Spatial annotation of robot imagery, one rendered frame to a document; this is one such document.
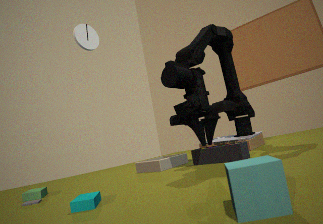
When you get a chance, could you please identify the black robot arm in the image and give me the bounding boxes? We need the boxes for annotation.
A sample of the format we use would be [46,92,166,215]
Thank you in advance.
[161,24,255,137]

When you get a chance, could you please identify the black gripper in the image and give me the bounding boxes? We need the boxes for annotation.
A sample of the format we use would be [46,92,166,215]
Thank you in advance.
[170,86,236,146]

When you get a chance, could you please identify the green rectangular block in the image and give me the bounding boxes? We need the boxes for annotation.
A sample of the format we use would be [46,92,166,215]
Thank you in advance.
[22,187,48,202]

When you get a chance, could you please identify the teal cube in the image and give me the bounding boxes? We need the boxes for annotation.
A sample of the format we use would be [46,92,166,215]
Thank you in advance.
[224,155,293,223]

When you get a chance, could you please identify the teal rectangular block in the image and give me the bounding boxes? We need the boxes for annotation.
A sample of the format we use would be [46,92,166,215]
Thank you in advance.
[70,191,101,213]

